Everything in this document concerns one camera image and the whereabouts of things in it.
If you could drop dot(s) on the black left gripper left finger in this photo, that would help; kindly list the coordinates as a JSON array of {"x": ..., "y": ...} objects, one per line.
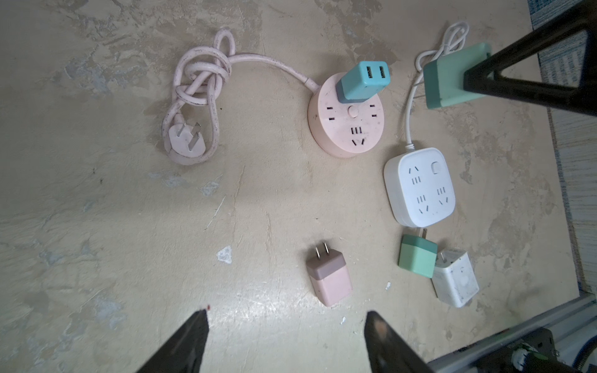
[{"x": 184, "y": 351}]

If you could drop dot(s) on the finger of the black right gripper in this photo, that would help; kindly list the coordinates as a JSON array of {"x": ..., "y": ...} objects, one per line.
[{"x": 486, "y": 77}]

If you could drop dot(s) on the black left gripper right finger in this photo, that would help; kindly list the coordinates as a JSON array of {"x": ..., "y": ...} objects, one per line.
[{"x": 387, "y": 351}]

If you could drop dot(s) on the pink usb charger plug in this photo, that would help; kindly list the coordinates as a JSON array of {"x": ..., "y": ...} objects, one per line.
[{"x": 329, "y": 275}]

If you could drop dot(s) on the green usb charger plug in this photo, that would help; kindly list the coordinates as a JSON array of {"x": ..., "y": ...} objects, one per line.
[{"x": 444, "y": 77}]

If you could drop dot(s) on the teal usb charger plug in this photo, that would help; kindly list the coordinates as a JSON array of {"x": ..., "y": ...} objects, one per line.
[{"x": 363, "y": 82}]

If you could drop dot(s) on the white usb charger plug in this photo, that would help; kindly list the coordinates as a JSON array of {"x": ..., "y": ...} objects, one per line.
[{"x": 454, "y": 280}]

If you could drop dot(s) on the white square power strip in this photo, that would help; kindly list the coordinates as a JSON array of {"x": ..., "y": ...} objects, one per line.
[{"x": 419, "y": 188}]

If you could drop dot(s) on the pink round power strip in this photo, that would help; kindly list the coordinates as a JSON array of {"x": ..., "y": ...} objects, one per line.
[{"x": 344, "y": 130}]

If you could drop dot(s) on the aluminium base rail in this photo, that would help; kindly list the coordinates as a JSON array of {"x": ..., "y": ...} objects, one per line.
[{"x": 571, "y": 325}]

